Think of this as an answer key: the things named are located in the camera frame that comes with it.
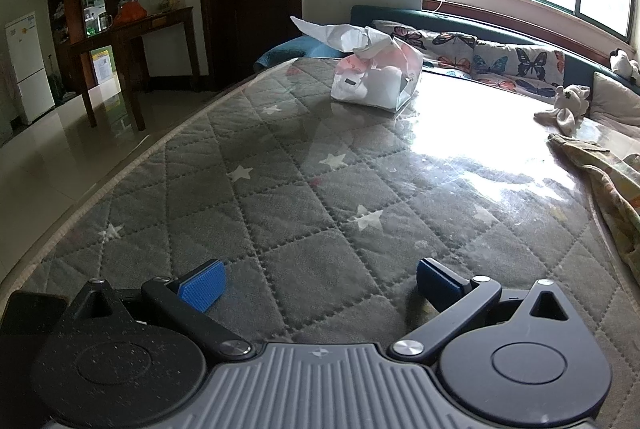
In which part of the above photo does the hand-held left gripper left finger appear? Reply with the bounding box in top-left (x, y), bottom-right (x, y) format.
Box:
top-left (65, 259), bottom-right (256, 360)

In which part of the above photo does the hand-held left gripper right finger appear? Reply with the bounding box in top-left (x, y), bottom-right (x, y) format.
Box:
top-left (387, 258), bottom-right (583, 362)

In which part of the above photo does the colourful patterned garment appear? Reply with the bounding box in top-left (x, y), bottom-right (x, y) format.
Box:
top-left (547, 134), bottom-right (640, 285)

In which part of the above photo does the grey quilted star mattress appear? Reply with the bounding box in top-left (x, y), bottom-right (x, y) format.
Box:
top-left (0, 56), bottom-right (640, 429)

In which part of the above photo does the white plastic bag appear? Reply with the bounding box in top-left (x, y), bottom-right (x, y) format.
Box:
top-left (290, 16), bottom-right (423, 112)

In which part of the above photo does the white rabbit plush toy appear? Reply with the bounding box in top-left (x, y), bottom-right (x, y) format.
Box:
top-left (534, 84), bottom-right (593, 137)

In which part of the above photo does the butterfly print pillow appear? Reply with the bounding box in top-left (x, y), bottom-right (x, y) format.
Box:
top-left (372, 20), bottom-right (478, 77)
top-left (472, 41), bottom-right (566, 98)

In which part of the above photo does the white yellow box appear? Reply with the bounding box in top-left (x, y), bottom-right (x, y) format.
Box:
top-left (91, 46), bottom-right (117, 83)

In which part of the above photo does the beige pillow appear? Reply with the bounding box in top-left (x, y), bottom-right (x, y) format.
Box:
top-left (590, 71), bottom-right (640, 127)

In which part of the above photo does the blue cushion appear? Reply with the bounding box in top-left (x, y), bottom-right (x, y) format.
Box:
top-left (254, 36), bottom-right (351, 72)

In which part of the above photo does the dark wooden table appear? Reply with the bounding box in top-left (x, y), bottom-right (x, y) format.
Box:
top-left (67, 6), bottom-right (201, 132)

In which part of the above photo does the white fridge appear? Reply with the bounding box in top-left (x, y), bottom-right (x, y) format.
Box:
top-left (5, 11), bottom-right (56, 124)

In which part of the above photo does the orange bag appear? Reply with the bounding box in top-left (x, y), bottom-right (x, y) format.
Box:
top-left (114, 0), bottom-right (149, 26)

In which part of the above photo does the panda plush toy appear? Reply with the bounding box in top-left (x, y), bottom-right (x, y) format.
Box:
top-left (609, 49), bottom-right (640, 86)

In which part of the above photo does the wooden shelf cabinet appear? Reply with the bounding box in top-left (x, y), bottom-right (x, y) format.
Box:
top-left (45, 0), bottom-right (135, 97)

